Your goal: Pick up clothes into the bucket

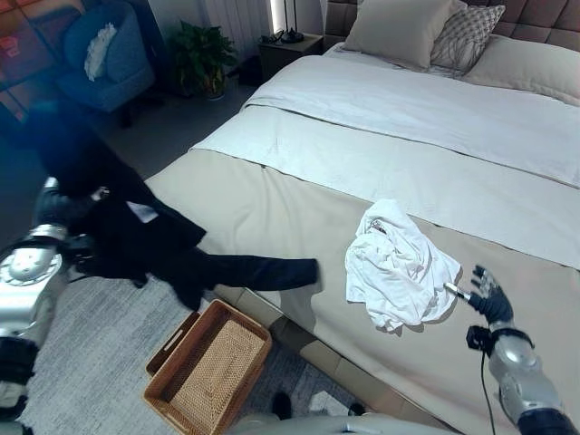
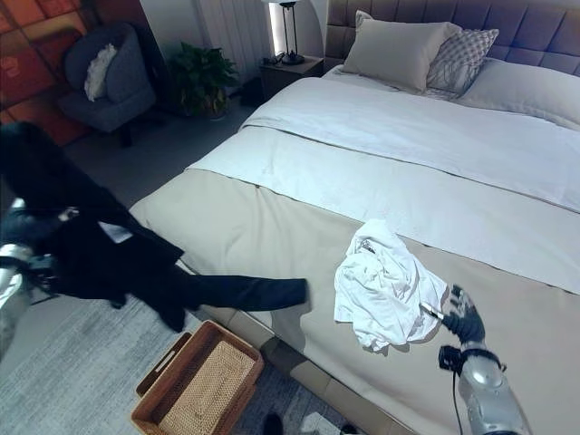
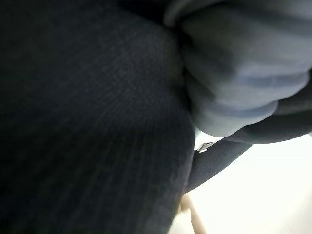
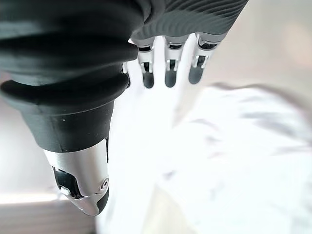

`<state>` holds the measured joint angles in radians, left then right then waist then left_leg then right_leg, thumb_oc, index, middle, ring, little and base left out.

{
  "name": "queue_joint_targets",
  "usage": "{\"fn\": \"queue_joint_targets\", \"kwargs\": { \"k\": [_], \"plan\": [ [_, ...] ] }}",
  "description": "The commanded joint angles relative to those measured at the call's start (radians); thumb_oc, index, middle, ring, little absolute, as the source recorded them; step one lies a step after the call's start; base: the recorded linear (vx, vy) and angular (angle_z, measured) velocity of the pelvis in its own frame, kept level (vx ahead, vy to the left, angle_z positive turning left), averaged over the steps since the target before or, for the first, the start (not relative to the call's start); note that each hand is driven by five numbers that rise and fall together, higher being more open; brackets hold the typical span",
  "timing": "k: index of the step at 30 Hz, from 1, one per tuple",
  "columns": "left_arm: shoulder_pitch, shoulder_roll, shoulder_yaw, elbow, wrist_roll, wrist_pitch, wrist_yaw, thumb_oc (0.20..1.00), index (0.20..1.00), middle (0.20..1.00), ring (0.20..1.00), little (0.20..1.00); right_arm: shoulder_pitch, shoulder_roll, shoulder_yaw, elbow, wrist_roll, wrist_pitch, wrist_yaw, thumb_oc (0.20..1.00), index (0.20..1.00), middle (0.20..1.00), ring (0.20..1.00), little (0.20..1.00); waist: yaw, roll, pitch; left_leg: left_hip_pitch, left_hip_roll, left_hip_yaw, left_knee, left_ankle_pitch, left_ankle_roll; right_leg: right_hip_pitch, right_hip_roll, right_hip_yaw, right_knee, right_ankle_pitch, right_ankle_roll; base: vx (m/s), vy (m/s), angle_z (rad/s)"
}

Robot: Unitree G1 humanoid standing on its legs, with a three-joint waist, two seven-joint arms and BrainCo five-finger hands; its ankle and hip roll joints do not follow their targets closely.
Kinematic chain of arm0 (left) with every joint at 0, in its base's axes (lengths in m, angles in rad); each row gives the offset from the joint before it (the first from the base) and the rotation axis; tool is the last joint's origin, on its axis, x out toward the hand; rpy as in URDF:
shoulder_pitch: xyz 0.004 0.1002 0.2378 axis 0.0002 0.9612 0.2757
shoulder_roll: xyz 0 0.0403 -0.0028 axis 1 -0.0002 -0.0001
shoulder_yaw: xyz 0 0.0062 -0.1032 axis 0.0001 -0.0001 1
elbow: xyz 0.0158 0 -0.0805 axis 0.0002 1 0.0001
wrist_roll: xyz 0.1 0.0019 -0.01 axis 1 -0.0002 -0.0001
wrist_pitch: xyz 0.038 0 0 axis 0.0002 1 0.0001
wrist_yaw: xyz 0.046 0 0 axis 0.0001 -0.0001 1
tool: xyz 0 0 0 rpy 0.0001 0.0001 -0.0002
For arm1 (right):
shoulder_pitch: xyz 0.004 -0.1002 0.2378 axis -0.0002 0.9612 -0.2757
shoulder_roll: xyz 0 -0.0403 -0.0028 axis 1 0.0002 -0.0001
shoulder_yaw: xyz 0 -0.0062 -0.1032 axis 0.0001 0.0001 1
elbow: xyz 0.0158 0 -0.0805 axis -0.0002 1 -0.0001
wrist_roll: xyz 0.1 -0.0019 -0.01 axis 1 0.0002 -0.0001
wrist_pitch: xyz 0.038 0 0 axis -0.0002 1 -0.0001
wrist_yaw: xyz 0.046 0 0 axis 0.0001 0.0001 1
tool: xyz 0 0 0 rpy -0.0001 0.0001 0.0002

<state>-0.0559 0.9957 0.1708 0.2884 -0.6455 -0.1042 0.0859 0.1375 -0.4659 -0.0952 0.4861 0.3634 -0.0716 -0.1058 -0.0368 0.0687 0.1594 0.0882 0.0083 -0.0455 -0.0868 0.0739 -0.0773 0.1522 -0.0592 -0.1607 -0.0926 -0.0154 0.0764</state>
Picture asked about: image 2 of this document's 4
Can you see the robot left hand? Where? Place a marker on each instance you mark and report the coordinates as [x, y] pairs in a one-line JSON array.
[[31, 226]]

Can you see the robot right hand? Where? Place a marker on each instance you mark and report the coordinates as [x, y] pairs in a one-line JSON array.
[[469, 324]]

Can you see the black garment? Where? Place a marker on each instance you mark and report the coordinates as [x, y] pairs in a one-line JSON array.
[[113, 267]]

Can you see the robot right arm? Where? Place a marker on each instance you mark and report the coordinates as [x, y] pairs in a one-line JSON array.
[[485, 394]]

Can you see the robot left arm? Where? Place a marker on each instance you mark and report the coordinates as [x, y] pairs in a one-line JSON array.
[[9, 290]]

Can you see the white garment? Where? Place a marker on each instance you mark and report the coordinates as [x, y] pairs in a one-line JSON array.
[[385, 294]]

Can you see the grey patterned rug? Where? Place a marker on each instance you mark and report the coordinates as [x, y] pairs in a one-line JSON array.
[[72, 362]]

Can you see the dark grey armchair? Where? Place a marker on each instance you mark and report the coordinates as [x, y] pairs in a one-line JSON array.
[[109, 104]]

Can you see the white fluffy cushion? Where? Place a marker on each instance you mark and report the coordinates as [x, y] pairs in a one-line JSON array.
[[99, 72]]

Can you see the white duvet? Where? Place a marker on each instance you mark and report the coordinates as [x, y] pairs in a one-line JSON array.
[[408, 149]]

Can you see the beige bed cover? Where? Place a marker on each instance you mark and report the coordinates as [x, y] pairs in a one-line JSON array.
[[281, 244]]

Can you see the green potted plant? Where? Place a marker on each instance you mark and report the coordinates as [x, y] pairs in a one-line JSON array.
[[199, 77]]

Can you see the brown wicker basket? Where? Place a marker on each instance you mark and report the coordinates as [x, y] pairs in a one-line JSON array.
[[204, 389]]

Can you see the large light grey pillow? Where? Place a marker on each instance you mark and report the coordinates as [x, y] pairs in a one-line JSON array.
[[525, 90]]

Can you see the grey patterned pillow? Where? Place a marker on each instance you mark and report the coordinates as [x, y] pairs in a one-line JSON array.
[[457, 61]]

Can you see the plain beige pillow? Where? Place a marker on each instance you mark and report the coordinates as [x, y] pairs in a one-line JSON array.
[[394, 54]]

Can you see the padded grey-brown headboard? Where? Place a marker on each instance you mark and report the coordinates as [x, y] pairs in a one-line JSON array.
[[521, 31]]

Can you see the dark wooden nightstand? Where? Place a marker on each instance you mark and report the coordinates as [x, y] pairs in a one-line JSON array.
[[290, 74]]

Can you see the black table lamp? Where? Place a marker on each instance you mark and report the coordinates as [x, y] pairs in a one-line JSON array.
[[290, 31]]

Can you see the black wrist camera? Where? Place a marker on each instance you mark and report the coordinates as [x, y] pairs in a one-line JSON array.
[[448, 358]]

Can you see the bed with beige frame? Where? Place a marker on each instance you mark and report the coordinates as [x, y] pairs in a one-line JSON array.
[[317, 362]]

